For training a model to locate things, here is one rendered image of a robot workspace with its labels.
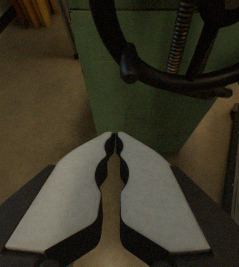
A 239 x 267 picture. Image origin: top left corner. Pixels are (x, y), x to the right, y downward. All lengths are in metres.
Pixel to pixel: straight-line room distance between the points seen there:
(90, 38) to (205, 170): 0.85
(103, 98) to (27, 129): 0.69
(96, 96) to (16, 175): 0.67
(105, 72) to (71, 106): 0.70
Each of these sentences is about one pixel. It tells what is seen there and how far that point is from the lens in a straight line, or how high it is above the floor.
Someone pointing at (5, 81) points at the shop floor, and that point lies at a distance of 1.55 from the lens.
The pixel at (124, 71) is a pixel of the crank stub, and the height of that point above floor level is 0.76.
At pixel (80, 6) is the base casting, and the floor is 0.72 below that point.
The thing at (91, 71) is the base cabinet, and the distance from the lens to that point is 0.52.
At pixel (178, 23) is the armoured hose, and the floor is 0.75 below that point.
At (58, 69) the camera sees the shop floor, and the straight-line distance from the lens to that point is 1.48.
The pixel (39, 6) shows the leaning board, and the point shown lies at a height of 0.18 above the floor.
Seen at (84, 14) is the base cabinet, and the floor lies 0.70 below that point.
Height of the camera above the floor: 0.89
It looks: 60 degrees down
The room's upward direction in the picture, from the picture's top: straight up
